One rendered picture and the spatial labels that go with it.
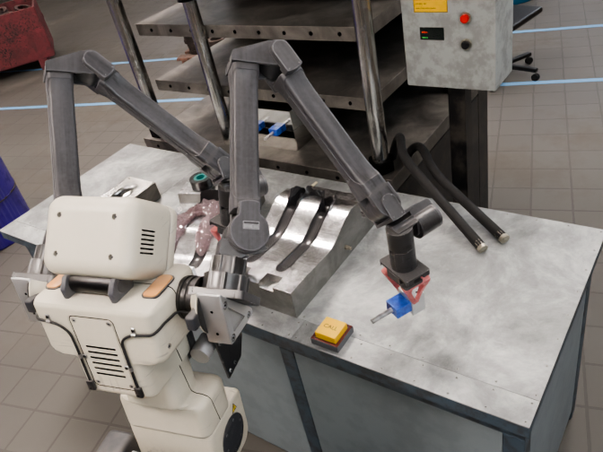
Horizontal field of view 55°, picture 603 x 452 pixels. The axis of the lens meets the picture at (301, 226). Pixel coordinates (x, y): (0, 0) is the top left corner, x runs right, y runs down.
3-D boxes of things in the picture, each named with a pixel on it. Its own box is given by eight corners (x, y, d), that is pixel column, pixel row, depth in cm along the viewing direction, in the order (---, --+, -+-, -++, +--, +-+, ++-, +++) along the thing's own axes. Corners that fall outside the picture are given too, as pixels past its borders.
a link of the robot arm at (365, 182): (253, 71, 128) (265, 47, 118) (273, 58, 130) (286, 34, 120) (370, 229, 128) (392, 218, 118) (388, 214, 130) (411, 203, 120)
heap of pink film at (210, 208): (209, 256, 177) (201, 236, 172) (158, 254, 183) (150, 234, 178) (240, 207, 196) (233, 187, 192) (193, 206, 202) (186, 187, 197)
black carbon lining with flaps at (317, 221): (286, 279, 160) (279, 252, 154) (241, 265, 168) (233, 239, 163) (349, 209, 181) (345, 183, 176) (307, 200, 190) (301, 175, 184)
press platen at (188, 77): (372, 111, 205) (371, 99, 202) (158, 90, 265) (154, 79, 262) (454, 34, 251) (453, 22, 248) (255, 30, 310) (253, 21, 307)
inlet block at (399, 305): (380, 335, 132) (376, 319, 129) (367, 323, 136) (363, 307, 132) (425, 308, 136) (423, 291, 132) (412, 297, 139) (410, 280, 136)
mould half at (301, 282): (297, 317, 156) (286, 281, 149) (224, 293, 171) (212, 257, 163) (382, 214, 187) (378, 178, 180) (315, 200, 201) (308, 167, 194)
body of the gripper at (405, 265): (402, 253, 135) (398, 228, 130) (431, 275, 127) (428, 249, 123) (379, 265, 133) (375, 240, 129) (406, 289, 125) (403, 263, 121)
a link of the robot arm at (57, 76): (37, 61, 137) (39, 42, 129) (98, 65, 144) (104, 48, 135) (49, 249, 132) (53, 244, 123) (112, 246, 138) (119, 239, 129)
